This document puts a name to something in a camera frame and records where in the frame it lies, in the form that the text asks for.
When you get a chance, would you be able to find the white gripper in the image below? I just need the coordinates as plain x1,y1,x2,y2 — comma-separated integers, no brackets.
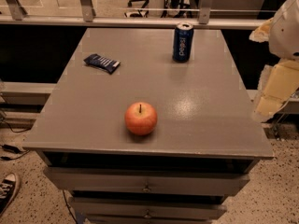
249,0,299,122

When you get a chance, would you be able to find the blue pepsi can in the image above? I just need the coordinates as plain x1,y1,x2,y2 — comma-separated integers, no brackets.
173,22,193,63

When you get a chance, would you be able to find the grey drawer cabinet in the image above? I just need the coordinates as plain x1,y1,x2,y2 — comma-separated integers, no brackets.
24,28,273,224

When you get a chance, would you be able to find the black office chair base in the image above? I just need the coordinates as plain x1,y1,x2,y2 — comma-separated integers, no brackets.
124,0,168,18

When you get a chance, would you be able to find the red apple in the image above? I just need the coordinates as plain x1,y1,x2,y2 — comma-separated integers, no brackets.
124,102,158,135

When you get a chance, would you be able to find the blue snack bag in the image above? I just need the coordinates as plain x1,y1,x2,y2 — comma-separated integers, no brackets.
84,54,121,75

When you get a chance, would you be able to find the metal railing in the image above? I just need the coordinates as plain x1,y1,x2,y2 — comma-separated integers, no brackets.
0,0,265,29

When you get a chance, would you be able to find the upper grey drawer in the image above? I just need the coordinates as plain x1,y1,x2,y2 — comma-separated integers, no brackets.
44,167,249,196

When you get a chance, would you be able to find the grey drawer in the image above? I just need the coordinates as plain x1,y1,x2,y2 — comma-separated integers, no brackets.
69,198,226,219
44,167,249,196

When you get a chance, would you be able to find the lower grey drawer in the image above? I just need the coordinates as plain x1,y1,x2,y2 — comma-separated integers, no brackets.
69,198,226,219

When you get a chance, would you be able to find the black power adapter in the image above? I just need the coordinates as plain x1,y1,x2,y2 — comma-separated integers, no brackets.
1,144,22,154

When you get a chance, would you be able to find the black white sneaker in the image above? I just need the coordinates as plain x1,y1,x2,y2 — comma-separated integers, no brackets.
0,173,21,216

